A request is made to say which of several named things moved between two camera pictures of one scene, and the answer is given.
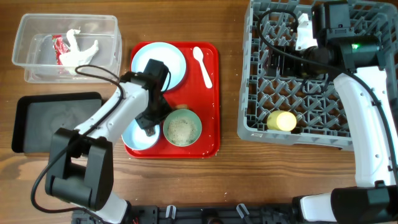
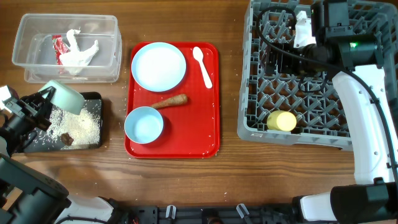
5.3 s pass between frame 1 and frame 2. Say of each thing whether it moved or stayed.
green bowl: moved
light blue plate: stayed
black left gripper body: moved
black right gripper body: stayed
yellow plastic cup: stayed
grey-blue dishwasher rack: stayed
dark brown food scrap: moved
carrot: moved
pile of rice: moved
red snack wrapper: stayed
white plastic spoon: stayed
